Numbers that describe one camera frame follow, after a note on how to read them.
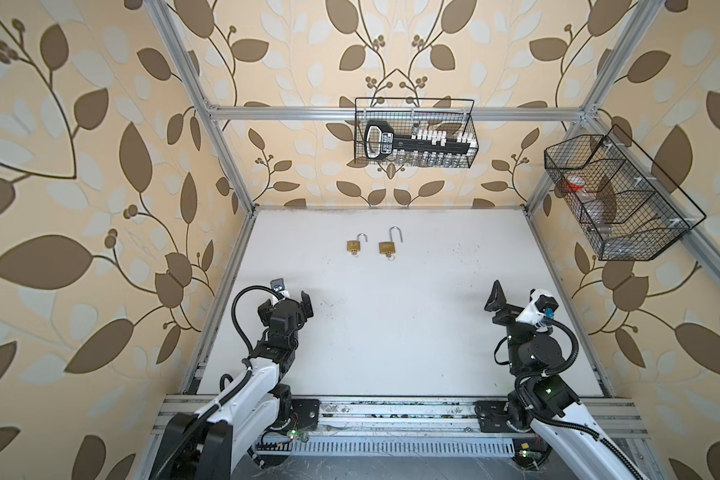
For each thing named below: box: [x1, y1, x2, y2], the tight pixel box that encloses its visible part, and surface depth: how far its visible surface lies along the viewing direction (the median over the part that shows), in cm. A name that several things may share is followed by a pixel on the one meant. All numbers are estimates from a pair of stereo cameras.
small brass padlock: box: [346, 232, 368, 252], surface depth 110 cm
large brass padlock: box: [379, 226, 403, 254], surface depth 110 cm
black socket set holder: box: [364, 120, 472, 160], surface depth 84 cm
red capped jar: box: [564, 175, 585, 192], surface depth 84 cm
